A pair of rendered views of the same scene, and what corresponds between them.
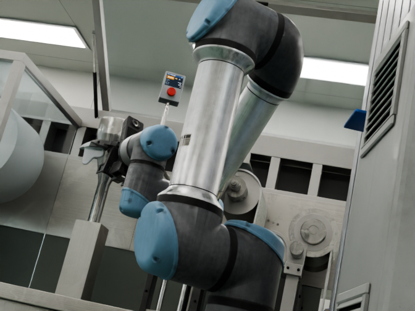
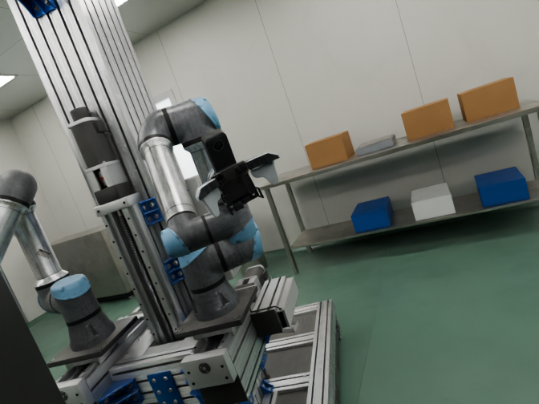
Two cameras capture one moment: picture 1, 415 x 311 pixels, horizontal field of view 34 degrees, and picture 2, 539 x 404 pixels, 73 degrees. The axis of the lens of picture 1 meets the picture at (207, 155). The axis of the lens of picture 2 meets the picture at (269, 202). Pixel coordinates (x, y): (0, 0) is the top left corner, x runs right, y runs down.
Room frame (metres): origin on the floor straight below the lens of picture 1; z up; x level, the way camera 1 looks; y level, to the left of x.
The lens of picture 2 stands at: (2.23, 0.41, 1.27)
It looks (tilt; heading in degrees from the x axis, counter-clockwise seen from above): 9 degrees down; 194
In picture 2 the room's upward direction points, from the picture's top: 20 degrees counter-clockwise
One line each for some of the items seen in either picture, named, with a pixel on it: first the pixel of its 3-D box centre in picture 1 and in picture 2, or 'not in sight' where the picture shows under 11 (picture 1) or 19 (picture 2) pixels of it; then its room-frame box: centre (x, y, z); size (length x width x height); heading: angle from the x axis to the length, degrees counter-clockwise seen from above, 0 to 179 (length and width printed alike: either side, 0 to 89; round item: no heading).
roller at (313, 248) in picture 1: (313, 241); not in sight; (2.12, -0.39, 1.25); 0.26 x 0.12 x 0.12; 167
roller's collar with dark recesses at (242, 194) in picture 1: (236, 189); not in sight; (2.03, -0.11, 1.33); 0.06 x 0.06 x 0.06; 77
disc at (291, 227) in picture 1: (313, 232); not in sight; (1.99, -0.36, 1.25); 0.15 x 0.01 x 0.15; 77
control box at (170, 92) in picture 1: (171, 87); not in sight; (2.15, 0.17, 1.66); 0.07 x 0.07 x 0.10; 6
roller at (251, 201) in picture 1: (241, 203); not in sight; (2.18, -0.15, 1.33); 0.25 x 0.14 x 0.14; 167
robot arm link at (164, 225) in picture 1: (208, 130); (216, 184); (1.15, 0.01, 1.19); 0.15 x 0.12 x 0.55; 115
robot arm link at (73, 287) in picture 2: not in sight; (74, 296); (1.19, -0.62, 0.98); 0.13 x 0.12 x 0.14; 63
